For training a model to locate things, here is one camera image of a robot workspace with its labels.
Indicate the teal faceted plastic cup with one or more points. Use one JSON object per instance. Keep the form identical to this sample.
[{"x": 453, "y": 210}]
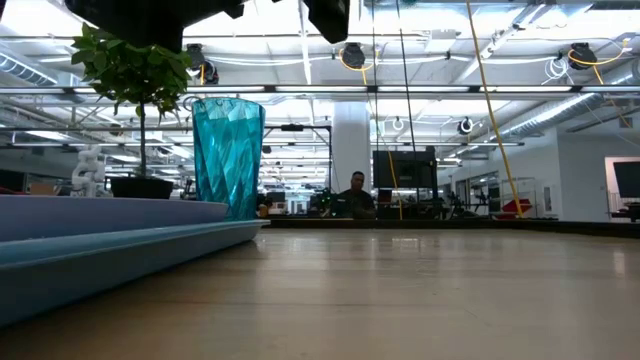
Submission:
[{"x": 227, "y": 160}]

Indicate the lavender round plate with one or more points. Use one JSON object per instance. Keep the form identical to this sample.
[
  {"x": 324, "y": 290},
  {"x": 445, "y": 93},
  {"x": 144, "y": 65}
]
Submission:
[{"x": 100, "y": 217}]

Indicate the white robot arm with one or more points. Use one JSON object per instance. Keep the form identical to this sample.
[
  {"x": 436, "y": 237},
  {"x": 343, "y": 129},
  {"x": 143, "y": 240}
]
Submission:
[{"x": 89, "y": 170}]

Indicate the blue plastic tray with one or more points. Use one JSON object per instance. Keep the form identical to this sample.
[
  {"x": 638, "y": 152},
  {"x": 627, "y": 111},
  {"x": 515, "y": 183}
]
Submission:
[{"x": 100, "y": 280}]

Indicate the white pillar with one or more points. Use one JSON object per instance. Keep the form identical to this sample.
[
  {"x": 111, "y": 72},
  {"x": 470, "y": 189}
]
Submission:
[{"x": 351, "y": 145}]

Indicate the black display screen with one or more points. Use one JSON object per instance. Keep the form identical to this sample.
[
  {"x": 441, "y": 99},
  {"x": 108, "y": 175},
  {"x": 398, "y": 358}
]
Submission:
[{"x": 405, "y": 170}]

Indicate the person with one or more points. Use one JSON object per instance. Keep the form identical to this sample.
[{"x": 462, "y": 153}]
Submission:
[{"x": 356, "y": 200}]

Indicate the black background robot rig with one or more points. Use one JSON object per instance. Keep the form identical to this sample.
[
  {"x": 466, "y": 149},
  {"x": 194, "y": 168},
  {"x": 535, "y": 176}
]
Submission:
[{"x": 322, "y": 202}]

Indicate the green leafy plant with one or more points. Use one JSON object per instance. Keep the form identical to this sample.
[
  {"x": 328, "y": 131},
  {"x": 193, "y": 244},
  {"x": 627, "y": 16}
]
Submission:
[{"x": 130, "y": 75}]

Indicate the black plant pot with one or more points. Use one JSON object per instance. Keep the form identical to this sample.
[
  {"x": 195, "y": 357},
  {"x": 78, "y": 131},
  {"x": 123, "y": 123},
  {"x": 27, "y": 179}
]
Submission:
[{"x": 142, "y": 187}]

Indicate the red bin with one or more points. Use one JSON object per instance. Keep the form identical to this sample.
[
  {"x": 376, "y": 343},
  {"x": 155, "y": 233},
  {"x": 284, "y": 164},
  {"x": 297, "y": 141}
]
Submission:
[{"x": 517, "y": 206}]

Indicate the black gantry frame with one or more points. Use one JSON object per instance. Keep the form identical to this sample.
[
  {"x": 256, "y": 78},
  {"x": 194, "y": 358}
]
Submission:
[{"x": 292, "y": 128}]

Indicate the dark wall monitor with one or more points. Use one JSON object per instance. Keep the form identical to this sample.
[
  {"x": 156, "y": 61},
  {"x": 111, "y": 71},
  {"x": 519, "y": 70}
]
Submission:
[{"x": 627, "y": 180}]

